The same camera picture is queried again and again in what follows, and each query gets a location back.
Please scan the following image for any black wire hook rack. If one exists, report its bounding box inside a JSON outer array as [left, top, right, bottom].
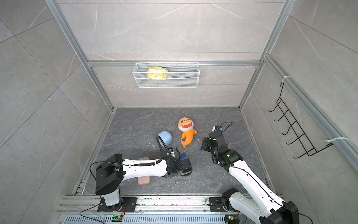
[[268, 83, 333, 159]]

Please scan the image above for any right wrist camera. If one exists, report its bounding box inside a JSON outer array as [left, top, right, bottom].
[[212, 125, 223, 132]]

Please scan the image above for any light blue plastic cup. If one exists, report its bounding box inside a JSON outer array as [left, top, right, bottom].
[[158, 131, 172, 146]]

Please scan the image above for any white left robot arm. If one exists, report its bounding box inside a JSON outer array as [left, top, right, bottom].
[[95, 154, 193, 211]]

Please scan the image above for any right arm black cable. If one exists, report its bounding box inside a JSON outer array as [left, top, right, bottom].
[[219, 121, 234, 133]]

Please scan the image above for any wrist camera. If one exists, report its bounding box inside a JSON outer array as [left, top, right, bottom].
[[168, 147, 181, 159], [212, 125, 223, 132]]

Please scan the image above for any yellow packet in basket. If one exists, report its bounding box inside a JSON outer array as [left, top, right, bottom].
[[147, 66, 168, 80]]

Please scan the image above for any pink rectangular case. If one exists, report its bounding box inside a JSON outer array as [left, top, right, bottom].
[[138, 157, 150, 185]]

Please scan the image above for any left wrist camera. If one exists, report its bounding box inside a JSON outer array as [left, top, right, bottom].
[[168, 147, 181, 159]]

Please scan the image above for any orange shark plush toy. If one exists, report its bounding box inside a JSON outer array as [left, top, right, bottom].
[[178, 117, 198, 149]]

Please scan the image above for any white wire mesh basket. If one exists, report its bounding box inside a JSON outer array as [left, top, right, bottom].
[[132, 62, 200, 88]]

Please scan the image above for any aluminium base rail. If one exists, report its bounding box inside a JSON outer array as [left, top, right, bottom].
[[54, 193, 269, 224]]

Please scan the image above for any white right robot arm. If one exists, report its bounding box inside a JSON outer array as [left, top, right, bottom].
[[201, 131, 299, 224]]

